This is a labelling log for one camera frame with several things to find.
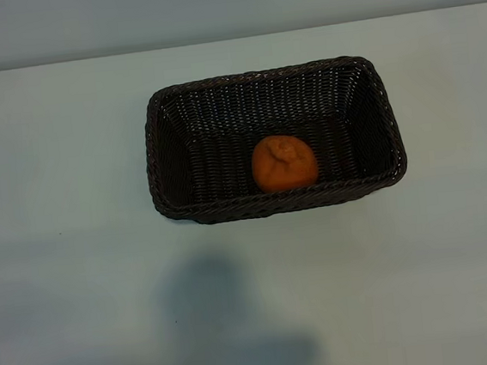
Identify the dark brown woven basket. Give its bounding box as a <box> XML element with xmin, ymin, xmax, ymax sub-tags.
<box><xmin>137</xmin><ymin>50</ymin><xmax>413</xmax><ymax>231</ymax></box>

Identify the wrinkled orange fruit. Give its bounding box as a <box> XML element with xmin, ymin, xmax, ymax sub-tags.
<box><xmin>249</xmin><ymin>131</ymin><xmax>320</xmax><ymax>194</ymax></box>

